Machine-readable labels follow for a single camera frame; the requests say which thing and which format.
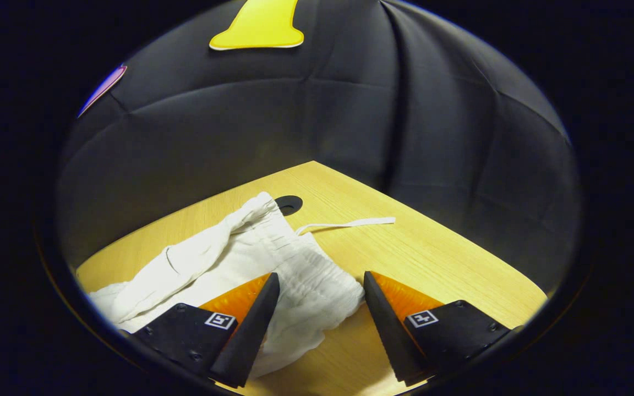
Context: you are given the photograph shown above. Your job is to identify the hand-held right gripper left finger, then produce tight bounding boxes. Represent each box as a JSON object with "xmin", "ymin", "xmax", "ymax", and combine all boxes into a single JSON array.
[{"xmin": 129, "ymin": 272, "xmax": 281, "ymax": 389}]

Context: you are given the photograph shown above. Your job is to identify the black backdrop cloth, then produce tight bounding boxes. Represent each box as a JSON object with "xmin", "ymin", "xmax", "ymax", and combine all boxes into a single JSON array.
[{"xmin": 56, "ymin": 0, "xmax": 582, "ymax": 298}]

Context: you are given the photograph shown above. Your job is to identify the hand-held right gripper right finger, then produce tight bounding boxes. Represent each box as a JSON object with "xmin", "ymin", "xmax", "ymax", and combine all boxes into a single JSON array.
[{"xmin": 363, "ymin": 271, "xmax": 522, "ymax": 387}]

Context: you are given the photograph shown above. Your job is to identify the black table cable grommet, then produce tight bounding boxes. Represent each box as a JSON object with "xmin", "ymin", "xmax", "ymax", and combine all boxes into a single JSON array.
[{"xmin": 274, "ymin": 195, "xmax": 303, "ymax": 216}]

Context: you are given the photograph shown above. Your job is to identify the white jeans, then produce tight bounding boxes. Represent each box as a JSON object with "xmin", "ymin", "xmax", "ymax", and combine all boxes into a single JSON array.
[{"xmin": 87, "ymin": 191, "xmax": 397, "ymax": 380}]

